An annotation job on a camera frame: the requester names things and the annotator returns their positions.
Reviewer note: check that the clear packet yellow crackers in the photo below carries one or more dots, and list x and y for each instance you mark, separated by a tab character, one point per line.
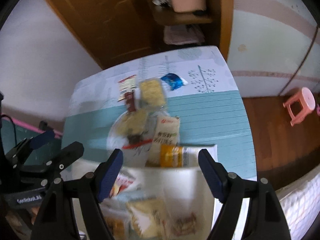
153	92

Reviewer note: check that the green chalkboard pink frame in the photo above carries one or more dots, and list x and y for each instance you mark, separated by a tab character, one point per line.
18	132

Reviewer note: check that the pale sliding wardrobe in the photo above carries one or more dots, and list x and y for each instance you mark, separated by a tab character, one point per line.
262	42

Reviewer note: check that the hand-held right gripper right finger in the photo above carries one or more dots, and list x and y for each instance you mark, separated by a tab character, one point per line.
211	175

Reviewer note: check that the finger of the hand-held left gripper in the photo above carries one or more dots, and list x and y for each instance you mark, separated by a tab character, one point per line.
42	137
67	152

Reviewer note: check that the blue foil snack packet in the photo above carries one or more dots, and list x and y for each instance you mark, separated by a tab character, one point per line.
172	80

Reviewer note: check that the black easel knob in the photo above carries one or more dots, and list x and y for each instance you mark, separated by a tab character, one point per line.
43	125

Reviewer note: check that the wooden shelf unit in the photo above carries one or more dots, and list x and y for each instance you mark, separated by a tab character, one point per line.
220	17

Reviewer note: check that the red packet dark contents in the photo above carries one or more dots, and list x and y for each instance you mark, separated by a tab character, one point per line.
129	101

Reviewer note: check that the pink plastic stool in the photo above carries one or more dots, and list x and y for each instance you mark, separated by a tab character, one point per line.
303	97

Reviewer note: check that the white plastic tray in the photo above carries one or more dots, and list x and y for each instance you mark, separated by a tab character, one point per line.
182	192

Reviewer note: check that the red white snack packet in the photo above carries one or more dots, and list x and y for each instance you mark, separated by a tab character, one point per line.
122	183
126	83

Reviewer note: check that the orange cubes snack packet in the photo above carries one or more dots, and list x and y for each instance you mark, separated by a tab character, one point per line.
117	226

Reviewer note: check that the orange white oat bar packet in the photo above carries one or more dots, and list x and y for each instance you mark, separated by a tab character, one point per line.
175	156

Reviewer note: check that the white packet brown print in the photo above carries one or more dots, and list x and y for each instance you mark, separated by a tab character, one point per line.
185	223

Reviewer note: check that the white quilted bedding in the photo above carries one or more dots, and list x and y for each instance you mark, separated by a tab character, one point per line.
300	205

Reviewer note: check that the pale puffs clear packet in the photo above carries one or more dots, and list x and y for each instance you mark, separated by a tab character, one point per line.
132	125

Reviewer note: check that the wooden door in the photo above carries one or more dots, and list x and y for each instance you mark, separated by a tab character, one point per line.
100	17

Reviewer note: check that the folded cloth stack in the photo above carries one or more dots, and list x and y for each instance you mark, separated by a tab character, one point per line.
182	35

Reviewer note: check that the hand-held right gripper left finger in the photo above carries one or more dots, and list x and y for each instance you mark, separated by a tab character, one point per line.
111	175

